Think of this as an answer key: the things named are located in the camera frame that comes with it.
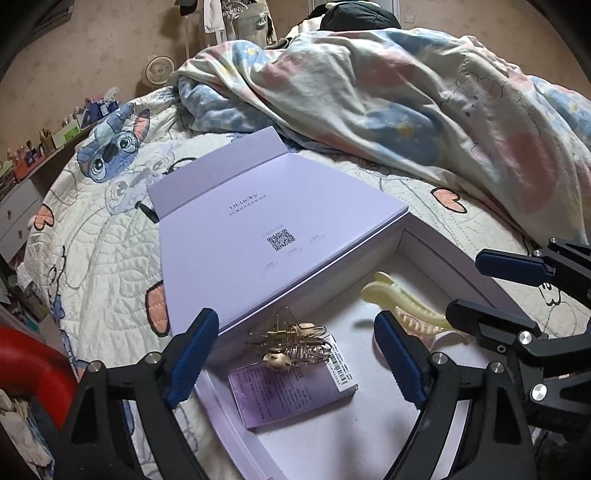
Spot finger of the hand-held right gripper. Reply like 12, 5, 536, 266
475, 237, 591, 301
445, 298, 591, 407

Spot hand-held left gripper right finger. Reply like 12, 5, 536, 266
374, 311, 539, 480

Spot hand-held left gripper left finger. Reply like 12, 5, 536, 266
53, 308, 219, 480

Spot cream hair claw clip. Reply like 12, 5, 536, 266
360, 271, 476, 344

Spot gold beaded hair clip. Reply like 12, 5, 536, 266
245, 307, 333, 374

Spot small purple carton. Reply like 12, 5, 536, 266
228, 335, 358, 432

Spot lavender cardboard box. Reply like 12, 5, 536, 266
147, 127, 527, 480

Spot red curved plastic object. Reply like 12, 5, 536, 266
0, 325, 79, 432

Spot crumpled white cloth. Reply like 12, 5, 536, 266
0, 388, 54, 467

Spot pastel floral duvet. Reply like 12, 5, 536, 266
173, 28, 591, 245

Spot white drawer cabinet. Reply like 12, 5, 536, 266
0, 178, 44, 264

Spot black garment pile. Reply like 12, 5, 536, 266
321, 2, 402, 31

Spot small white desk fan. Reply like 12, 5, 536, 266
144, 55, 175, 88

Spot hanging light clothes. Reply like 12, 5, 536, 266
175, 0, 278, 47

